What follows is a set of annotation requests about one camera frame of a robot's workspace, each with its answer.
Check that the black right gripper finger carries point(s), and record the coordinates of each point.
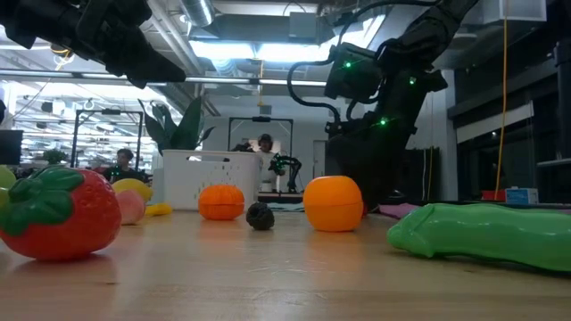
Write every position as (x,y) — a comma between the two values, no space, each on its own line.
(379,178)

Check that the black metal gantry frame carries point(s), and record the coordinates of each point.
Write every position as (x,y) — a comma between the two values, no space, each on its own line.
(261,119)
(107,111)

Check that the purple cloth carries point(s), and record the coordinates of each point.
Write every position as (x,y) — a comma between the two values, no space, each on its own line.
(397,211)

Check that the yellow toy banana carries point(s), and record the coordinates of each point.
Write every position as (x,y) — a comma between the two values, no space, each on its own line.
(158,209)

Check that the black upright panel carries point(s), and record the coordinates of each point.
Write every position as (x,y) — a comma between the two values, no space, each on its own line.
(424,174)

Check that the small background green plant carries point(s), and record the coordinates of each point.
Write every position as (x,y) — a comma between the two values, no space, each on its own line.
(54,156)

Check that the white perforated plastic basket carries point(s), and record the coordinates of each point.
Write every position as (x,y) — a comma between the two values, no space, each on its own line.
(187,178)

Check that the pink toy peach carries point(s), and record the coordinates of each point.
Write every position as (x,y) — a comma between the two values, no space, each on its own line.
(131,207)

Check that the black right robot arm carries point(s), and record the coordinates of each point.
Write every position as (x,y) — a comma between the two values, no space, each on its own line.
(424,35)

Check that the light green toy vegetable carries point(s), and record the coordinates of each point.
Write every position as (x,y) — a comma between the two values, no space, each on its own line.
(5,178)

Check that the large red toy strawberry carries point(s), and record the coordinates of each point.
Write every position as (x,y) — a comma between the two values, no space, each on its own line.
(80,223)

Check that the red bin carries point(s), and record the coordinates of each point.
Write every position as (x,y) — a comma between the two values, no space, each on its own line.
(490,196)

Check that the long ceiling light bar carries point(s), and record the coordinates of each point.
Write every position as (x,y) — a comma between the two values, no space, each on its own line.
(267,82)

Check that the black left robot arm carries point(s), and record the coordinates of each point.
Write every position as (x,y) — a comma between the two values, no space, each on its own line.
(27,22)

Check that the black vertical post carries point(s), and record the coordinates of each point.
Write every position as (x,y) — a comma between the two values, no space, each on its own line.
(563,111)

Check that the person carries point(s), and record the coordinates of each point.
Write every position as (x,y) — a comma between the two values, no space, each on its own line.
(122,171)
(267,160)

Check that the silver ventilation duct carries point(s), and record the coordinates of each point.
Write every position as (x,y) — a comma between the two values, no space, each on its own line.
(198,11)

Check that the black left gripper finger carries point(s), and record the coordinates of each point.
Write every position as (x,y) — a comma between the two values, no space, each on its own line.
(145,82)
(134,55)

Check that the green toy cucumber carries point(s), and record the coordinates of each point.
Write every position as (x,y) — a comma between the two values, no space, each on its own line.
(490,236)

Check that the dark toy blackberry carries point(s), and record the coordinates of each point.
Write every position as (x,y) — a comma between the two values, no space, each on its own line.
(260,216)

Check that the grey square wall panel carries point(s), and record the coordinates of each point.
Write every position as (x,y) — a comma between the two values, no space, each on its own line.
(265,110)

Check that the ribbed orange toy tangerine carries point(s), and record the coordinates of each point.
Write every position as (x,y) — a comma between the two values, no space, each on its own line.
(221,203)

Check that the background black robot arm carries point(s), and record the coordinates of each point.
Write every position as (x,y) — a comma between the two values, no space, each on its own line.
(292,171)

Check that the black monitor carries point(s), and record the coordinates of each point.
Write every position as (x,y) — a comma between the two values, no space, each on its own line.
(11,147)

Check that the blue cardboard box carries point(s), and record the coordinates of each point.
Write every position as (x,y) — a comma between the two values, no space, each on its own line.
(522,196)

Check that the smooth orange toy orange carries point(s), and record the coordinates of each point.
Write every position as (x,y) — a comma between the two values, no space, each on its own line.
(333,205)

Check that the white cup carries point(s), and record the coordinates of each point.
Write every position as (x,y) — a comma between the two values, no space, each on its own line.
(267,186)

